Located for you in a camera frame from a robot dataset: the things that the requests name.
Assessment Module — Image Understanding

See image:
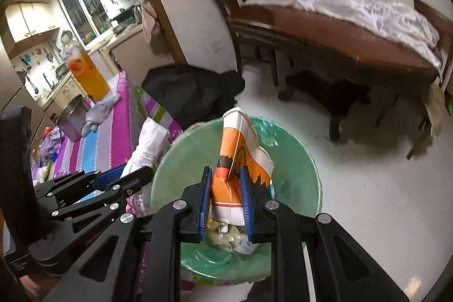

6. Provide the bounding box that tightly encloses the white plastic wrapper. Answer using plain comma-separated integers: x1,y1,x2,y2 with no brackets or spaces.
121,118,170,178

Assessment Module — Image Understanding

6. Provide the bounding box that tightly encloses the orange white paper bag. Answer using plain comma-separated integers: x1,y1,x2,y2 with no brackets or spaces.
211,107,274,227

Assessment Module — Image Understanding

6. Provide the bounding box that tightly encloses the green lined trash bin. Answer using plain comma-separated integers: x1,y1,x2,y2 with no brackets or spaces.
151,110,322,284

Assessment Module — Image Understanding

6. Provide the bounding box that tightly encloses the kitchen window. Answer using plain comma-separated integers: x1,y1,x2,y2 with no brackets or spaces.
59,0,111,47

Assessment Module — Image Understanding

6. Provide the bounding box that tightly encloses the purple snack bag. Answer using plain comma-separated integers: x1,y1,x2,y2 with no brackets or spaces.
38,127,65,166

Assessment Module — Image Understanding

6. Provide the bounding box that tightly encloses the steel pot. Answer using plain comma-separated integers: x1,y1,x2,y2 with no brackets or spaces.
57,94,91,142

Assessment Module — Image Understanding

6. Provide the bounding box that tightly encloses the red apple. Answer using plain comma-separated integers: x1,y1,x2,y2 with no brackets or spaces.
41,127,54,140

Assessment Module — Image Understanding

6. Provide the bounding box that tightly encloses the orange juice bottle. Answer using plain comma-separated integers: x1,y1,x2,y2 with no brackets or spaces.
62,40,110,102

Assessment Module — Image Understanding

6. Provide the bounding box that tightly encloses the black cloth on floor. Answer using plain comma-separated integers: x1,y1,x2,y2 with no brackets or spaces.
141,64,246,130

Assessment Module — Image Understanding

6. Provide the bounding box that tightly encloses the pink hanging cloth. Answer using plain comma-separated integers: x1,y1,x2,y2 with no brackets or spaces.
141,1,161,44

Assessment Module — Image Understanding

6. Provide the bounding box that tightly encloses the dark wooden table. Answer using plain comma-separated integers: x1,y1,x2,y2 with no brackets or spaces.
226,5,437,141

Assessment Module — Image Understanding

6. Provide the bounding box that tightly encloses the wooden chair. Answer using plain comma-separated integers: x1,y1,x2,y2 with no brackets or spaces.
214,0,279,87

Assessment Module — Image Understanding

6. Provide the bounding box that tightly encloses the white plastic sheet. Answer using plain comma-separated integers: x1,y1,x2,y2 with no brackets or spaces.
245,0,442,70

